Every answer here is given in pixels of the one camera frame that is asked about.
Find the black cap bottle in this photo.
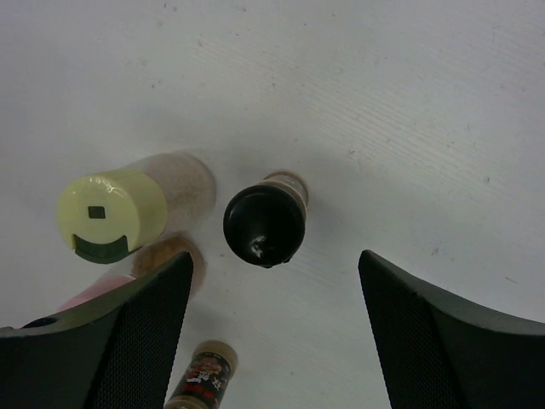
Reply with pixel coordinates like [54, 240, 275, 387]
[222, 170, 309, 268]

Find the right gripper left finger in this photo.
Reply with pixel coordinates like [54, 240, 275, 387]
[1, 253, 193, 408]

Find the black label spice bottle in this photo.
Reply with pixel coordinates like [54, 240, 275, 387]
[163, 340, 238, 409]

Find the yellow lid spice jar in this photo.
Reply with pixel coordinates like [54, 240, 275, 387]
[56, 152, 216, 264]

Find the pink lid spice jar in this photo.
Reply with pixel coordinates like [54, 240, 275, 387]
[59, 233, 205, 312]

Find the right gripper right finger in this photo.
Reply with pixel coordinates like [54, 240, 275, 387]
[358, 250, 544, 408]

